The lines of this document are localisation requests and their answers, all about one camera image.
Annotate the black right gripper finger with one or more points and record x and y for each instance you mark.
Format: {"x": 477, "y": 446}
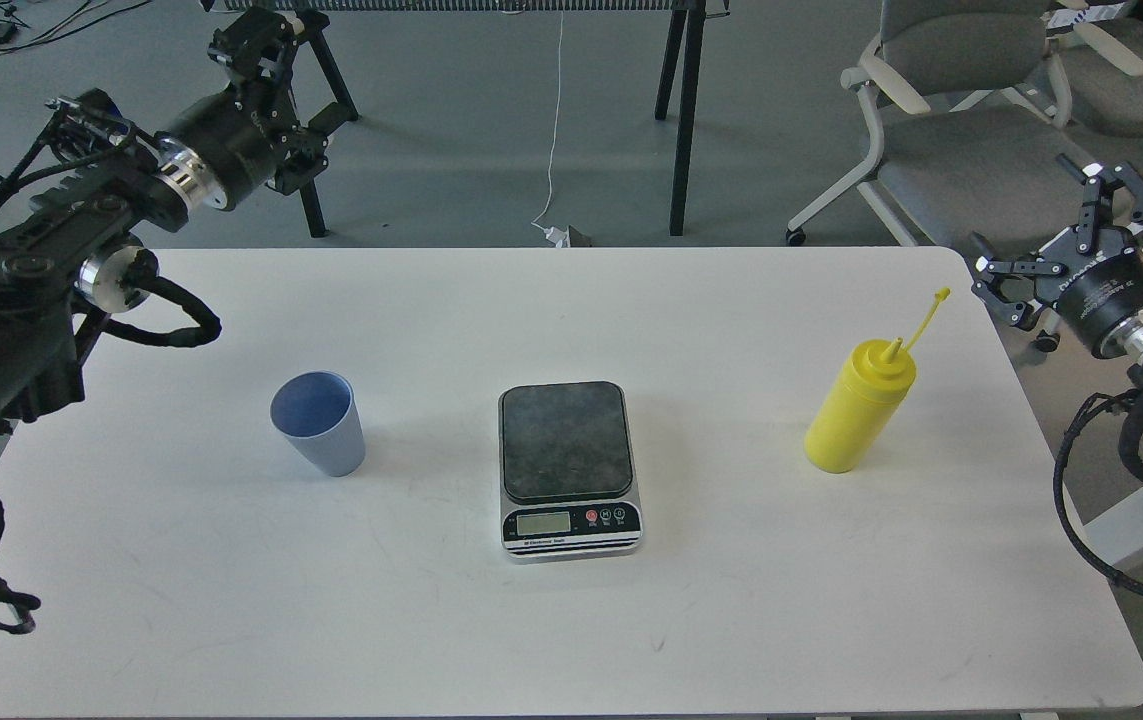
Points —
{"x": 1018, "y": 291}
{"x": 1110, "y": 218}

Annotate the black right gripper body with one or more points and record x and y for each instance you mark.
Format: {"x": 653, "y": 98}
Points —
{"x": 1100, "y": 296}

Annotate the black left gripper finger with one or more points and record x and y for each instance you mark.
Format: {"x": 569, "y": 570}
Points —
{"x": 257, "y": 53}
{"x": 301, "y": 152}

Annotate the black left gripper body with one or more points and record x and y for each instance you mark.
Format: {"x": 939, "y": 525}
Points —
{"x": 218, "y": 151}

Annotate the yellow squeeze bottle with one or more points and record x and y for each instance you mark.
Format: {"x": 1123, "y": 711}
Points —
{"x": 872, "y": 382}

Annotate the blue ribbed plastic cup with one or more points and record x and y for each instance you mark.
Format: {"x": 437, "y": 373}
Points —
{"x": 316, "y": 412}

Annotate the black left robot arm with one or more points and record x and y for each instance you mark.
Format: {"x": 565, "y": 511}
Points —
{"x": 71, "y": 267}

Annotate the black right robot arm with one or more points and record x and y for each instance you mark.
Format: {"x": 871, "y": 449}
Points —
{"x": 1129, "y": 405}

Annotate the digital kitchen scale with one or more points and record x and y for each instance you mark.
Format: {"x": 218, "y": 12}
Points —
{"x": 569, "y": 488}

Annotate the grey office chair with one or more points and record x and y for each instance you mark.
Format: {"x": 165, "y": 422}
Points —
{"x": 952, "y": 152}
{"x": 1099, "y": 44}

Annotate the white power adapter on floor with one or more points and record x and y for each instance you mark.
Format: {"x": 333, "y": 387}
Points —
{"x": 567, "y": 238}

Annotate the black legged background table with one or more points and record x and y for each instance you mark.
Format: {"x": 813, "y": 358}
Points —
{"x": 501, "y": 78}

